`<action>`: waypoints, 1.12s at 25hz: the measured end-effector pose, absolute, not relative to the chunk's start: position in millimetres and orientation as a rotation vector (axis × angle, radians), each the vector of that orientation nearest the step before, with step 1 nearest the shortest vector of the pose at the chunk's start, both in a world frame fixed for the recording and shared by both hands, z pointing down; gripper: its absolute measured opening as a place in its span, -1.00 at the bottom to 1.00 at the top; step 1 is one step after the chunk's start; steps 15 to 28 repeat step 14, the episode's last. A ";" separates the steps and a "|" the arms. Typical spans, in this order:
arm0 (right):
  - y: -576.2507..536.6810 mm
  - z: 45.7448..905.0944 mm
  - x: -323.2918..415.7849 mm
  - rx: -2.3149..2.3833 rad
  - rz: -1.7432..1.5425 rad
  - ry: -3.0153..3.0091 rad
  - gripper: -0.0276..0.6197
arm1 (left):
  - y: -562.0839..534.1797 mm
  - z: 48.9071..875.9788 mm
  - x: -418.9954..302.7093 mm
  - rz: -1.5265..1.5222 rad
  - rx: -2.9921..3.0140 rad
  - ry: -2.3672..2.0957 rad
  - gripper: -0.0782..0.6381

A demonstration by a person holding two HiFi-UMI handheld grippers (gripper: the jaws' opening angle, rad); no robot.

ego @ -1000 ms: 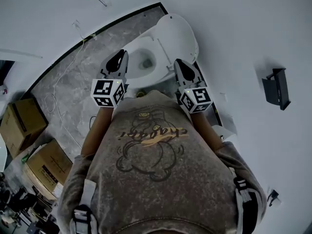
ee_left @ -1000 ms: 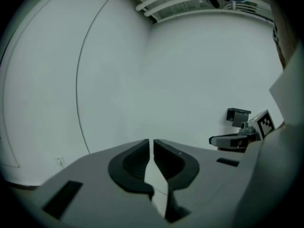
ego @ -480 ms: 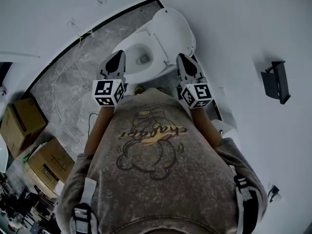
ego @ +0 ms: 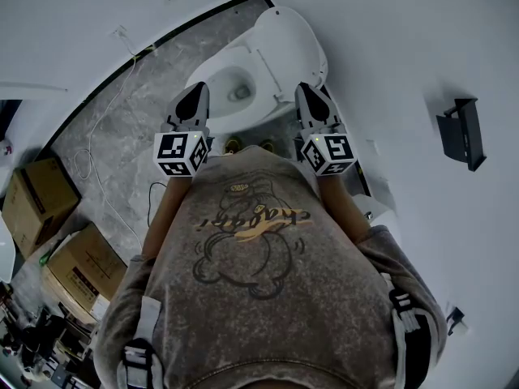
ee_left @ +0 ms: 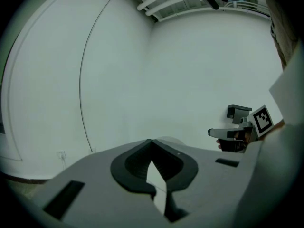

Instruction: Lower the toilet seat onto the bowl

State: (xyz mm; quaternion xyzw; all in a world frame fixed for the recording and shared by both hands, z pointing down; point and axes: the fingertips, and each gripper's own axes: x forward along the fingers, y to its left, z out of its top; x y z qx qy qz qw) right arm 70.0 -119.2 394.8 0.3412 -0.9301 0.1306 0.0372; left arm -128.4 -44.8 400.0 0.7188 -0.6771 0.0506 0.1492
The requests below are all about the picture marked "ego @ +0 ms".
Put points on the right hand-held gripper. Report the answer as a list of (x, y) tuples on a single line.
[(330, 152)]

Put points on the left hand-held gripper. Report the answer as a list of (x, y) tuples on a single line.
[(174, 152)]

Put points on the person's left forearm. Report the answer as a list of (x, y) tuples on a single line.
[(162, 217)]

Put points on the person's right forearm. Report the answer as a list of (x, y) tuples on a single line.
[(342, 205)]

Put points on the white toilet bowl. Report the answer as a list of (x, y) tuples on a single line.
[(237, 91)]

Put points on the white toilet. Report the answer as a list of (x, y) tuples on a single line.
[(243, 55)]

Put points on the black wall-mounted box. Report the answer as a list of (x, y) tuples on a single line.
[(462, 134)]

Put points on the yellow-black shoe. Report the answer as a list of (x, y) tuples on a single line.
[(232, 144), (267, 144)]

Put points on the small chrome knob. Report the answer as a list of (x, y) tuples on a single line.
[(368, 215)]

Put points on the white ceramic fixture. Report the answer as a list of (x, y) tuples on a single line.
[(379, 213)]

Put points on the grey-brown printed t-shirt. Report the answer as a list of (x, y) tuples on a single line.
[(259, 278)]

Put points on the brown cardboard box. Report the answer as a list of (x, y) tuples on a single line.
[(38, 205), (85, 266)]

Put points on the pile of dark equipment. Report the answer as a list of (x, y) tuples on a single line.
[(40, 338)]

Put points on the small black wall bracket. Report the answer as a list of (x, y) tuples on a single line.
[(456, 318)]

